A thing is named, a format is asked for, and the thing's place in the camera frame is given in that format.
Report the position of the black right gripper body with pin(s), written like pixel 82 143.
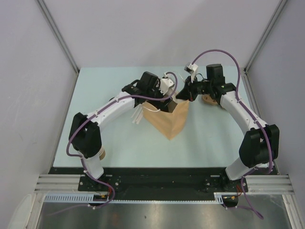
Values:
pixel 198 88

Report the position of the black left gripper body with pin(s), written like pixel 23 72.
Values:
pixel 155 92

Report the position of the brown paper takeout bag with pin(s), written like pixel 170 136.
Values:
pixel 169 119

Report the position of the stack of brown paper cups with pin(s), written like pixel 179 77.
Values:
pixel 103 152

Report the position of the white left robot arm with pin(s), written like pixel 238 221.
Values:
pixel 86 129

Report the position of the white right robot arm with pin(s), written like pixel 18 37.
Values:
pixel 260 144

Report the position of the brown cardboard cup carrier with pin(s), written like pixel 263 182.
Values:
pixel 209 101

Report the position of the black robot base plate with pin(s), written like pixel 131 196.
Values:
pixel 160 184

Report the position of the right white cable duct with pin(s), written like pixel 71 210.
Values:
pixel 228 198

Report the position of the white cable duct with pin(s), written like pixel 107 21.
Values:
pixel 76 198
pixel 228 198

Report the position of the left white cable duct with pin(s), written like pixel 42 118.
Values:
pixel 76 198

